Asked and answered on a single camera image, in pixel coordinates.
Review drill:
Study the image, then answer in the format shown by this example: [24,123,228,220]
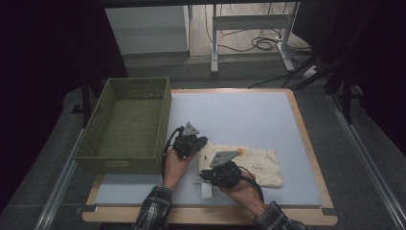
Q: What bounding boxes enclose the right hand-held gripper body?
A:
[208,150,243,190]

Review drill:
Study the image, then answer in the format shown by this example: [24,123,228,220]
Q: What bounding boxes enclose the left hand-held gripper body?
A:
[172,122,201,159]

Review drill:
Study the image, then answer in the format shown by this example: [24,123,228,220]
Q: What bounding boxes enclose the cream patterned cloth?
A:
[197,140,284,201]

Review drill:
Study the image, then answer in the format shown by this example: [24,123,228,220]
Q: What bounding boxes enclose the green plastic basket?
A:
[73,77,173,176]

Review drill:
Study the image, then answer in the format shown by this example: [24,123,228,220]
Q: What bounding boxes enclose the person's right hand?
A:
[217,168,266,219]

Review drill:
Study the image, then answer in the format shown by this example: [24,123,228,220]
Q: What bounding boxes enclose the person's left hand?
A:
[162,147,196,190]

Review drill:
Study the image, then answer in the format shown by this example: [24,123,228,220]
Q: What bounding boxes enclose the grey foam mat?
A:
[94,91,324,208]

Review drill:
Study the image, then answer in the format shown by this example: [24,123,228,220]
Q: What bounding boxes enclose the black stand leg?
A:
[342,72,354,126]
[80,76,93,128]

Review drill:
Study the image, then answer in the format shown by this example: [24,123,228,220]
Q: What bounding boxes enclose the white cabinet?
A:
[104,5,191,56]

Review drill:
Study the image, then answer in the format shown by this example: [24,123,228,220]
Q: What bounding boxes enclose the white power strip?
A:
[301,64,319,80]

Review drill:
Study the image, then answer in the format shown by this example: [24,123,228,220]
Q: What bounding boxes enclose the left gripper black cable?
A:
[160,126,185,180]

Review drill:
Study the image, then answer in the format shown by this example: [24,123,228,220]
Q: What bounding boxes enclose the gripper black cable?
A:
[160,126,185,180]
[238,165,265,203]

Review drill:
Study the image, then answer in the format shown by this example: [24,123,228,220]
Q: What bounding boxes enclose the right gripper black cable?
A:
[238,165,265,203]

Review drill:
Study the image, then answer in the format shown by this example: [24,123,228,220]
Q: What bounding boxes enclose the black floor cables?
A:
[204,3,313,55]

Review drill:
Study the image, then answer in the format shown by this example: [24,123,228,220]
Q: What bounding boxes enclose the white metal desk frame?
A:
[210,2,301,75]

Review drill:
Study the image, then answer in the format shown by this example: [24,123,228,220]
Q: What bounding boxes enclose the aluminium rail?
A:
[33,127,86,230]
[327,94,406,230]

